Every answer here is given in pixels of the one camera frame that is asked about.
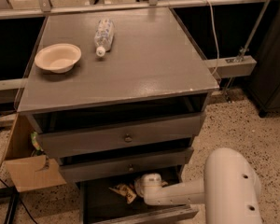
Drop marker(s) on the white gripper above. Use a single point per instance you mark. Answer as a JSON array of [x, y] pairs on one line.
[[149, 181]]

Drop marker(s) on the brown chip bag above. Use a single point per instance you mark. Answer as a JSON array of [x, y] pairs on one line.
[[125, 191]]

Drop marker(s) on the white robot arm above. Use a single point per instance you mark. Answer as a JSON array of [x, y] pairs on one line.
[[229, 189]]

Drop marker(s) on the grey bottom drawer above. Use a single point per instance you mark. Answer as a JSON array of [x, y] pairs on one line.
[[101, 205]]

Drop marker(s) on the grey drawer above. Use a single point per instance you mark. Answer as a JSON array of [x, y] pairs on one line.
[[125, 165], [121, 135], [101, 205]]

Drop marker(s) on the grey middle drawer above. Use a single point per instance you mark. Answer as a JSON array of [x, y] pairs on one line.
[[125, 165]]

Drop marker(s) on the grey top drawer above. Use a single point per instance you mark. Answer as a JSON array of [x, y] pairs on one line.
[[121, 135]]

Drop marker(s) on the grey drawer cabinet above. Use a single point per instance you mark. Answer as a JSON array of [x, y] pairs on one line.
[[151, 72]]

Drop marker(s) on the brown cardboard box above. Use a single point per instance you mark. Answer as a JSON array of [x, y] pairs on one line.
[[28, 172]]

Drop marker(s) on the white paper bowl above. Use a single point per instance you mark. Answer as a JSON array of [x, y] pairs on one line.
[[58, 58]]

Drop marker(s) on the clear plastic water bottle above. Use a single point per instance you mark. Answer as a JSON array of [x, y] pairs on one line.
[[104, 35]]

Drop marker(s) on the dark cabinet at right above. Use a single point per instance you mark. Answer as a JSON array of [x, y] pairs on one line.
[[264, 84]]

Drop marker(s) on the metal frame rail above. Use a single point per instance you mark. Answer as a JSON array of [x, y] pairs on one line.
[[127, 3]]

